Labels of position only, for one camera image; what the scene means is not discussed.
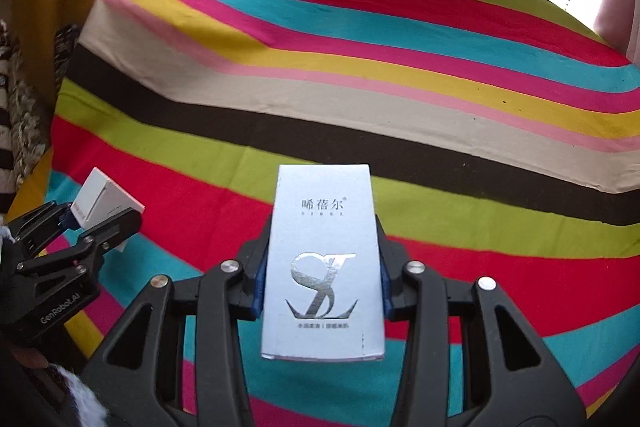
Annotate small white box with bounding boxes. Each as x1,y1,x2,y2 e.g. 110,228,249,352
70,167,145,232

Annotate white silver logo box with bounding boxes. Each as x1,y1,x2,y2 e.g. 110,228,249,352
262,165,385,363

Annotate patterned cushion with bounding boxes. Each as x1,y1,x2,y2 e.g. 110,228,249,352
1,20,53,195

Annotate striped colourful tablecloth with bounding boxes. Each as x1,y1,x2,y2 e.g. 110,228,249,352
48,0,639,412

